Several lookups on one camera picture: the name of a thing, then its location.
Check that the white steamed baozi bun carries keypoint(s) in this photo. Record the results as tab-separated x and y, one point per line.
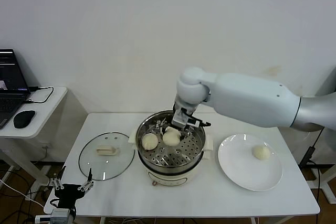
260	152
172	140
149	141
168	129

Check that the black open laptop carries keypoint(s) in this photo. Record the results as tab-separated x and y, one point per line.
10	77

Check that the round glass pot lid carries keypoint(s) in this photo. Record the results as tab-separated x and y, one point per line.
113	165

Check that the black computer mouse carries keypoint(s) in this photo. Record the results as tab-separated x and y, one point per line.
24	118

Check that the black floor power adapter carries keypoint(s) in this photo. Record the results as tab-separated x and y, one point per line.
44	194

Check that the white round plate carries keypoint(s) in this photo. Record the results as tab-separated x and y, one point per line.
236	166

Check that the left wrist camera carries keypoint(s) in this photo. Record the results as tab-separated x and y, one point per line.
59	216

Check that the white wall socket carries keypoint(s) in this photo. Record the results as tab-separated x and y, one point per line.
48	146

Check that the stainless steel steamer basket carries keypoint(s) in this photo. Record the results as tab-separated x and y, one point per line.
157	155

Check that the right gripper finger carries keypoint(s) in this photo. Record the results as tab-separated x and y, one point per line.
160	125
184	132

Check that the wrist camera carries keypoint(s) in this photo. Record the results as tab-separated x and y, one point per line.
59	216
183	119

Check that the white side table with label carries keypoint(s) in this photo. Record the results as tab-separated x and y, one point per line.
329	176

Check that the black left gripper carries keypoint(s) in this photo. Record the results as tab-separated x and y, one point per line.
68	193

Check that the cream electric cooking pot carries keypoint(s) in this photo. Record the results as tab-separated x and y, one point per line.
168	179

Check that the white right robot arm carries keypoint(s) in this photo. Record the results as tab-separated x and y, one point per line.
249	98

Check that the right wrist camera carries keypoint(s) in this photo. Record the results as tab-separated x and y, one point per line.
183	119

